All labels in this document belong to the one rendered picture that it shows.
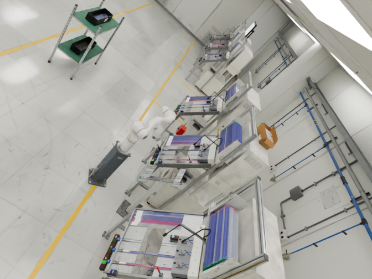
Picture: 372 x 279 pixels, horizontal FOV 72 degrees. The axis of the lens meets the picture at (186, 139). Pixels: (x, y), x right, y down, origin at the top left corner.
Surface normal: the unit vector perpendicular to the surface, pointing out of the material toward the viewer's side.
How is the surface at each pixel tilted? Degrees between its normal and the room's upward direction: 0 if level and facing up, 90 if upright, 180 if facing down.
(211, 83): 90
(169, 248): 45
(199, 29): 90
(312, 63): 90
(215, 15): 90
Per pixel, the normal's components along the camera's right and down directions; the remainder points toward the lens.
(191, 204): -0.18, 0.53
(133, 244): -0.08, -0.84
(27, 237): 0.63, -0.58
